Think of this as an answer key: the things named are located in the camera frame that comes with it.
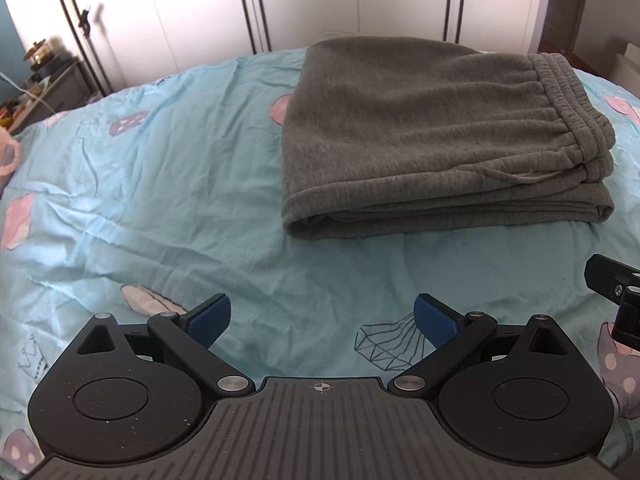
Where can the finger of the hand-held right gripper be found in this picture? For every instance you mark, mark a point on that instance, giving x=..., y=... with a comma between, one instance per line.
x=607, y=274

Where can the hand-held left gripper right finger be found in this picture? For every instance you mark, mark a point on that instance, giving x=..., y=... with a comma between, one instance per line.
x=436, y=318

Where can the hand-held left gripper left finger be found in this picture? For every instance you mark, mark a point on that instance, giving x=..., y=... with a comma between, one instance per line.
x=212, y=316

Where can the grey pants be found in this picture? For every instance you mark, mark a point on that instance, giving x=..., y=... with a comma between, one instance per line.
x=400, y=135

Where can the light blue printed blanket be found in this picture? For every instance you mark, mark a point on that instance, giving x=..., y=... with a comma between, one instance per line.
x=165, y=200

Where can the white trash bin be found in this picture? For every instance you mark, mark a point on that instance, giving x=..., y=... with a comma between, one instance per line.
x=625, y=62

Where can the pink plush item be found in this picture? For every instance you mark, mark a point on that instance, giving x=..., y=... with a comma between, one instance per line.
x=7, y=156

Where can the grey nightstand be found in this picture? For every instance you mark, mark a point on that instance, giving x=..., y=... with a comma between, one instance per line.
x=60, y=91

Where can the dark brown door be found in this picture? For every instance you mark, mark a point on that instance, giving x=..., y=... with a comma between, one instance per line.
x=562, y=5

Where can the glass jar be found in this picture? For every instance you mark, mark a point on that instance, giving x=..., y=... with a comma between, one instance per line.
x=41, y=51

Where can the white wardrobe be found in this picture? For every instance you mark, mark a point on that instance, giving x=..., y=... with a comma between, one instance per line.
x=300, y=5

